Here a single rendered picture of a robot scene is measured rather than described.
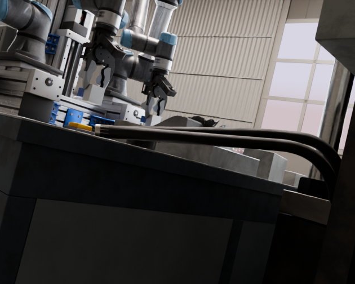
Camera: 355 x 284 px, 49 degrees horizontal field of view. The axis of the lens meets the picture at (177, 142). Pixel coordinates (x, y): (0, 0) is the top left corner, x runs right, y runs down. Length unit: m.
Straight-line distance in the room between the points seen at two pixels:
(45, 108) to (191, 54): 3.27
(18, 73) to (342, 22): 1.19
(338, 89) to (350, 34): 0.39
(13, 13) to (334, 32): 1.19
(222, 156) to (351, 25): 0.59
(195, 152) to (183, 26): 3.82
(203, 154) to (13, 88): 0.81
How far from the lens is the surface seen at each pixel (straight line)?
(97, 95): 1.25
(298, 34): 4.21
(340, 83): 1.14
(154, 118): 1.63
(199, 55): 4.64
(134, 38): 1.74
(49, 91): 1.57
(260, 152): 1.56
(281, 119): 3.97
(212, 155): 1.16
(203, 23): 4.79
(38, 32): 1.71
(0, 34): 2.15
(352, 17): 0.79
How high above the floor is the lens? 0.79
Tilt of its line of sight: 3 degrees up
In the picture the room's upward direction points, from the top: 14 degrees clockwise
